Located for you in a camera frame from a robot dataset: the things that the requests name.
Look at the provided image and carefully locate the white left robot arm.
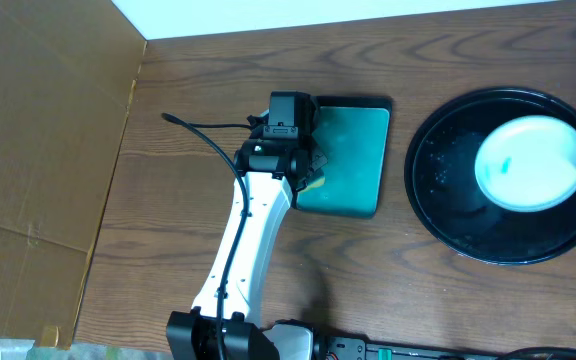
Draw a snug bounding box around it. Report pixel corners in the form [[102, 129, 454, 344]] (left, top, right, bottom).
[[166, 91, 326, 359]]

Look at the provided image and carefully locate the green rectangular water tray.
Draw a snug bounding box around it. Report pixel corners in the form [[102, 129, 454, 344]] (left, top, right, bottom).
[[295, 96, 393, 218]]

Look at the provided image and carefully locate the black round tray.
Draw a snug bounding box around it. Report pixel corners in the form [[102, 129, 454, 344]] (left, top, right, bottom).
[[404, 87, 576, 265]]

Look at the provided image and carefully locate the brown cardboard panel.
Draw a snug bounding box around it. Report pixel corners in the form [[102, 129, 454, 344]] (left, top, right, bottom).
[[0, 0, 146, 349]]

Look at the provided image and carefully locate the green yellow sponge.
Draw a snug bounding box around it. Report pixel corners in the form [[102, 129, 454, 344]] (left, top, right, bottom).
[[303, 169, 325, 192]]

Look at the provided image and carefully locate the mint plate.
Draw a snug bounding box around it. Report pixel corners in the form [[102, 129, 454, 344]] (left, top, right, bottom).
[[474, 115, 576, 212]]

